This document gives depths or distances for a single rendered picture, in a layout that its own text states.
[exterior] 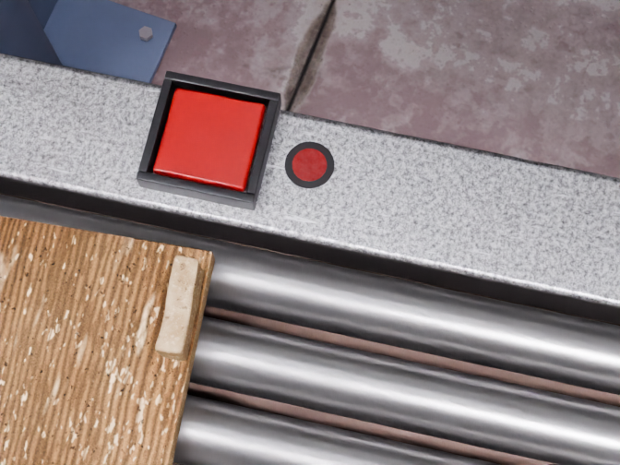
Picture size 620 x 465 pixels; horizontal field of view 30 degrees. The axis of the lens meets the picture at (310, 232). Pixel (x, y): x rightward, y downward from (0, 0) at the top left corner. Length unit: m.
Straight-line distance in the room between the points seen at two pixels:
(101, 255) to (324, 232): 0.14
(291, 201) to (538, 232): 0.16
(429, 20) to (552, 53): 0.19
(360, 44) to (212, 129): 1.06
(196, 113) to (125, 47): 1.06
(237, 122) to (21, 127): 0.14
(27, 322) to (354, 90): 1.11
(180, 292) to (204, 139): 0.11
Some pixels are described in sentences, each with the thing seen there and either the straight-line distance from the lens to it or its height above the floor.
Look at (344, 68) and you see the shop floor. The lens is 1.78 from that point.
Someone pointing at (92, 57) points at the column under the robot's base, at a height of 0.01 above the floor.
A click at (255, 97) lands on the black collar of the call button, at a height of 0.93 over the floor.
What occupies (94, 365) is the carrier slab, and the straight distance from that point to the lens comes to 0.70.
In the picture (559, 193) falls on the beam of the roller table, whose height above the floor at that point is 0.92.
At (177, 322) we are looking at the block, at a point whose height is 0.96.
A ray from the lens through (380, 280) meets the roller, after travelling 0.72.
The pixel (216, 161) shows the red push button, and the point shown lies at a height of 0.93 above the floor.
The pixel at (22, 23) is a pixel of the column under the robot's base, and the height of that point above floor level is 0.26.
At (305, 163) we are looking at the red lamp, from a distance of 0.74.
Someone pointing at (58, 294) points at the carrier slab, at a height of 0.94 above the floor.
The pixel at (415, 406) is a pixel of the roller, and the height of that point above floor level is 0.92.
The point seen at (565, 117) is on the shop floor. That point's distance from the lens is 1.78.
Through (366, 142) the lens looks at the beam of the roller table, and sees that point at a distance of 0.75.
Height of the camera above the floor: 1.61
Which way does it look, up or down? 73 degrees down
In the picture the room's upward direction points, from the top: 4 degrees counter-clockwise
